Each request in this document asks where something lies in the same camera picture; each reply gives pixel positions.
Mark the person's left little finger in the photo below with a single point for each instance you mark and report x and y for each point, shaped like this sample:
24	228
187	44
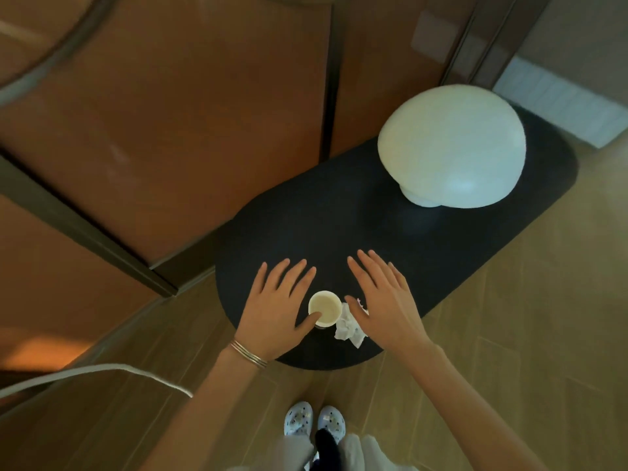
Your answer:
260	280

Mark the person's right thumb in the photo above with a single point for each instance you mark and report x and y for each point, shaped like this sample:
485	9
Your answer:
355	308

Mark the person's left hand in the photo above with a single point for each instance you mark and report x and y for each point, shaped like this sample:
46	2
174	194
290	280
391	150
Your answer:
267	318

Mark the light grey trousers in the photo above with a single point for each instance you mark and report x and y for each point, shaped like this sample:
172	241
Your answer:
373	456

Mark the person's left middle finger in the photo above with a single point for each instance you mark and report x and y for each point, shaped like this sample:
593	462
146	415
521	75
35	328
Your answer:
293	277

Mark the white patterned right clog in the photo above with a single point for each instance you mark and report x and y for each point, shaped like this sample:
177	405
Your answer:
331	420

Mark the person's right little finger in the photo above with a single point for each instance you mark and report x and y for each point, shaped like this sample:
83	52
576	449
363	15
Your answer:
398	277

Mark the white mushroom table lamp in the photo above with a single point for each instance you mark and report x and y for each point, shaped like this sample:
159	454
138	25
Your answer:
451	147

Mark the crumpled white tissue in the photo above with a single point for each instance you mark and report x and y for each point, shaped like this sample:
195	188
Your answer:
349	331

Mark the white patterned left clog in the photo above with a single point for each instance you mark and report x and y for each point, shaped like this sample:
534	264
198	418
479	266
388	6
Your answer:
298	419

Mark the curved metal bar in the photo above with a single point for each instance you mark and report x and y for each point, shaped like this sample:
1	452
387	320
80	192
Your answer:
54	56

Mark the small white cup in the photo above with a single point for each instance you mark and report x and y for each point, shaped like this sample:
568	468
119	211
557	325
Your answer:
325	308

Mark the person's right middle finger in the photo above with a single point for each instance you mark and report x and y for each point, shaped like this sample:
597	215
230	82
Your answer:
369	268

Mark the person's right forearm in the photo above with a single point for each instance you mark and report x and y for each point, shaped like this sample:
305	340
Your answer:
466	412

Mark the person's left thumb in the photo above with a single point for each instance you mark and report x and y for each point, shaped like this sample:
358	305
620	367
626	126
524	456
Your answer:
309	323

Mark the person's left forearm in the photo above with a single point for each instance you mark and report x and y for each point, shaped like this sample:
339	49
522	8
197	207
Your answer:
211	412

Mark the white floor mat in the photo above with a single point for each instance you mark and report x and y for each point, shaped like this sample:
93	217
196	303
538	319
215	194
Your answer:
564	102

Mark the white patterned clog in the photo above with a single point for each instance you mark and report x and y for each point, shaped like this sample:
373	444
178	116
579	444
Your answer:
298	419
331	420

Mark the person's right hand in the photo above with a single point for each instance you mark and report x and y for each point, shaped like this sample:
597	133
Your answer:
390	313

